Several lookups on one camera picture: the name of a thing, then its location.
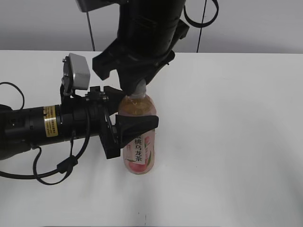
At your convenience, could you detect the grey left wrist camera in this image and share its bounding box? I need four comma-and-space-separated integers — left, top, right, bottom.
62, 53, 90, 96

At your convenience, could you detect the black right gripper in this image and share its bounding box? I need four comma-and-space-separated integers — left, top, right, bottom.
92, 39, 175, 95

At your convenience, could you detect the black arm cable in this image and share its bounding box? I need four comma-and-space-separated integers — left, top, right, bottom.
0, 81, 90, 185
183, 0, 220, 28

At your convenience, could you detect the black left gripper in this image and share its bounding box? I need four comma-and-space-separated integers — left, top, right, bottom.
59, 86, 159, 159

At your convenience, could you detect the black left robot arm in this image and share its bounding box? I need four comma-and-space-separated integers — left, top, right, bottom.
0, 86, 159, 160

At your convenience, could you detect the white bottle cap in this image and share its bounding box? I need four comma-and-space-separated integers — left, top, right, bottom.
133, 79, 146, 98

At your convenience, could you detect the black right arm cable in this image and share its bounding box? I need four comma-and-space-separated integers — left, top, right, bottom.
183, 0, 220, 28

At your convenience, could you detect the peach oolong tea bottle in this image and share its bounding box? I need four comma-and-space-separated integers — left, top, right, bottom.
118, 94, 156, 175

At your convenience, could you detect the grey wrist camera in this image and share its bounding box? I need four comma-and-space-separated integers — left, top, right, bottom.
76, 0, 121, 13
62, 53, 90, 96

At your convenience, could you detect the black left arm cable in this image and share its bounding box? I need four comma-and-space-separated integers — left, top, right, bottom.
0, 81, 90, 185

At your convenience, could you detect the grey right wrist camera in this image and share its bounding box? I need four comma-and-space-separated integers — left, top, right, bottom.
76, 0, 121, 13

